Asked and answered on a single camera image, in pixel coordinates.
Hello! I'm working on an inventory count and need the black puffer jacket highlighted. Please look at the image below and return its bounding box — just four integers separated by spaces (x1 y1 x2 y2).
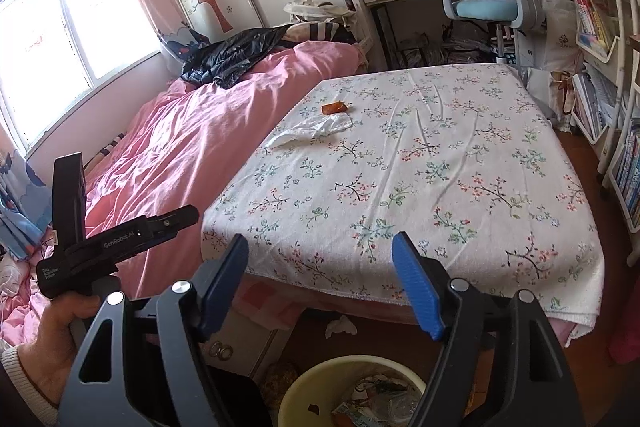
180 27 292 90

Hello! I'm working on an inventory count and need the white bedside cabinet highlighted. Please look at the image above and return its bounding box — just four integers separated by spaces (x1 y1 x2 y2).
205 307 297 384

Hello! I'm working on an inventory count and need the yellow plastic bin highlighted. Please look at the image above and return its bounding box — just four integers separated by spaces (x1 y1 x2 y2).
277 354 442 427

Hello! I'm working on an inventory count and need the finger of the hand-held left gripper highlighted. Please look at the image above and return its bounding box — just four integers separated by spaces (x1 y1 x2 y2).
145 205 200 241

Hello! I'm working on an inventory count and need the pink duvet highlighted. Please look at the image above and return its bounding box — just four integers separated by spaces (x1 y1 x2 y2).
0 41 369 348

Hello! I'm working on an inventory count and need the small white tissue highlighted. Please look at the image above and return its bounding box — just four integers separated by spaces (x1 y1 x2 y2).
325 316 357 339

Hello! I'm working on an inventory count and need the white bag with tree print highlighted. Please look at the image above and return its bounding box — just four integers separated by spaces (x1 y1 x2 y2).
515 0 582 74

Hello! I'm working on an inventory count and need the clear plastic bottle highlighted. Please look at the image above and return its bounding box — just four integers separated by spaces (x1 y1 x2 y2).
370 391 423 426

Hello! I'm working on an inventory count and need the blue white snack packet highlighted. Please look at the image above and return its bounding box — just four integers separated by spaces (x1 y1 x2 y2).
340 399 383 427

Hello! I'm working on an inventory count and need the white book rack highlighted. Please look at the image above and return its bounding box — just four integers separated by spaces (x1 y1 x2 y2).
570 0 640 269

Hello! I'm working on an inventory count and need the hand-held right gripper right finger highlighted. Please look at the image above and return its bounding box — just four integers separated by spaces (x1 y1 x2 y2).
391 232 586 427

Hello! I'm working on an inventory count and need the window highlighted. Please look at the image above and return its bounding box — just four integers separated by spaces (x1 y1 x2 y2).
0 0 162 154

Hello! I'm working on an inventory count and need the translucent white plastic wrapper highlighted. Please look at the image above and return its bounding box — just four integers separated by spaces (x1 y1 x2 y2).
267 114 352 148

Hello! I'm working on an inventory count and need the floral tablecloth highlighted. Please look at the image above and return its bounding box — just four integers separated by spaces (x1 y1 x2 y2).
201 63 607 344

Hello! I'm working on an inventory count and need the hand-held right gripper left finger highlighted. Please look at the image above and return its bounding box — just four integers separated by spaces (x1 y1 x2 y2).
60 234 249 427

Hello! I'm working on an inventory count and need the striped pillow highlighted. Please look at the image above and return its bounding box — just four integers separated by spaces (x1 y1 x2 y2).
272 21 352 46
85 134 127 168

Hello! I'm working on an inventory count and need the person's left hand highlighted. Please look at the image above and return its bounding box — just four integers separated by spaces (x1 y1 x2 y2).
20 296 102 402

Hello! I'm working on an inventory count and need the person's left forearm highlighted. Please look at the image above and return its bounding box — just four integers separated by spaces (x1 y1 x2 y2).
0 341 62 427

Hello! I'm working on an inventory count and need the pink cloth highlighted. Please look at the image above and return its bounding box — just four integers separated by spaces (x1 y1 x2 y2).
606 301 640 366

